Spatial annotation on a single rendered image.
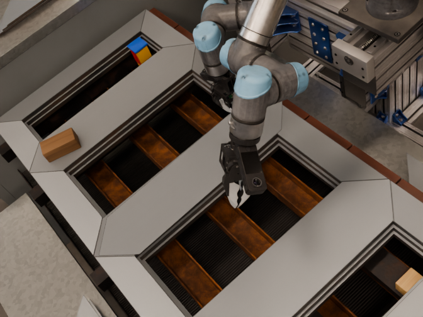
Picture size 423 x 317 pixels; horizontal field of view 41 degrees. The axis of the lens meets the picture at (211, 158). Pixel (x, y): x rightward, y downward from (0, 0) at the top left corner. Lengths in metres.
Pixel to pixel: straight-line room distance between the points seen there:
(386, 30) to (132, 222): 0.92
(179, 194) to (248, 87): 0.61
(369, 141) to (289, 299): 0.67
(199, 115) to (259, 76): 0.95
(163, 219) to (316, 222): 0.44
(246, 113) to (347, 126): 0.80
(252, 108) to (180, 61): 0.89
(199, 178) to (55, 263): 0.55
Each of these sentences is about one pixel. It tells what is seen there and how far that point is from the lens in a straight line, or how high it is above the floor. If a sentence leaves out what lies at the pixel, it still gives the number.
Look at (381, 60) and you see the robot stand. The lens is 1.78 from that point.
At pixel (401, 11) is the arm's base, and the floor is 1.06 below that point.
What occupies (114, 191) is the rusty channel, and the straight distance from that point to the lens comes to 2.05.
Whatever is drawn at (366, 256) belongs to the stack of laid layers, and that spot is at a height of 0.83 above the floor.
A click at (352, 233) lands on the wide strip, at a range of 1.54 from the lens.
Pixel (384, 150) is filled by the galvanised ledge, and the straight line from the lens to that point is 1.90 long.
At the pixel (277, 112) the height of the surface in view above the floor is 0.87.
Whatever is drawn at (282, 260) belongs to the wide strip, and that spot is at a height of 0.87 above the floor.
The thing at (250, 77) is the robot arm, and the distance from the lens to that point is 1.19.
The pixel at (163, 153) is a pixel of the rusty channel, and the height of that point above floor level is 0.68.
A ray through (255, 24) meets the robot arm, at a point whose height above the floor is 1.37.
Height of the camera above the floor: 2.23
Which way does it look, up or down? 51 degrees down
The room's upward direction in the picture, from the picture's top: 25 degrees counter-clockwise
